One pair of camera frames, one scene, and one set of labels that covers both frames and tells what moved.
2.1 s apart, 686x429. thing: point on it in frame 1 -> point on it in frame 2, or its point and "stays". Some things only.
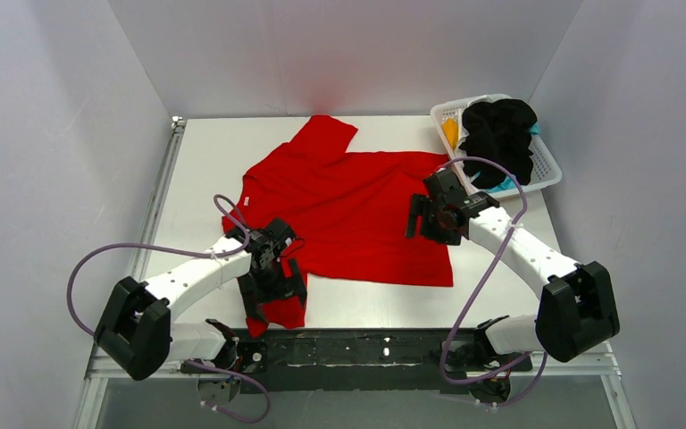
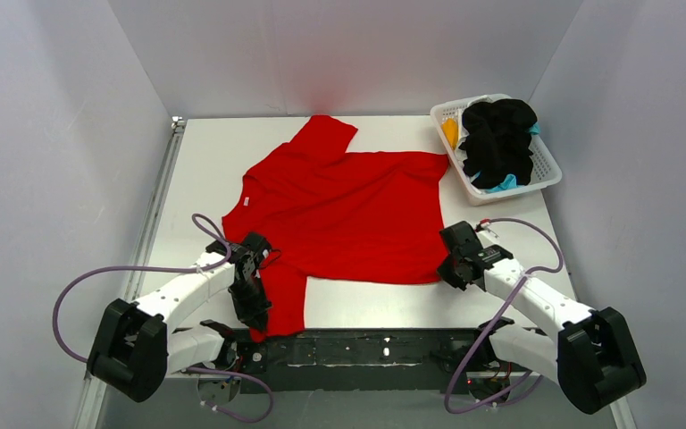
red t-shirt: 347,214 stays
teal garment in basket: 507,183 stays
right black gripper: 420,216 -> 454,274
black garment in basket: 500,130 stays
